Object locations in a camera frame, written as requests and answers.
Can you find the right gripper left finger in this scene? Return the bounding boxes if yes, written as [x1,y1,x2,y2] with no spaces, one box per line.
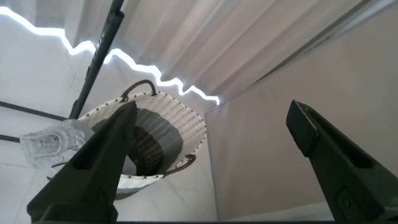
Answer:
[26,100,138,223]

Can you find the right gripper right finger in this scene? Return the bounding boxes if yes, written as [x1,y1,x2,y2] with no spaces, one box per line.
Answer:
[285,99,398,223]

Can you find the white laundry basket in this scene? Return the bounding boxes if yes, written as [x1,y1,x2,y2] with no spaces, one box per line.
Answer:
[77,79,208,200]

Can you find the black clothes rack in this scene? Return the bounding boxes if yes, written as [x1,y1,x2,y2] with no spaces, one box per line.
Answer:
[0,0,125,144]

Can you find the pale grey shorts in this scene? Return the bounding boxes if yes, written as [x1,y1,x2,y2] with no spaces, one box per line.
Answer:
[20,119,94,180]

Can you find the white curtain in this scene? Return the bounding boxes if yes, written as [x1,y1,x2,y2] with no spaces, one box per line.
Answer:
[0,0,371,105]

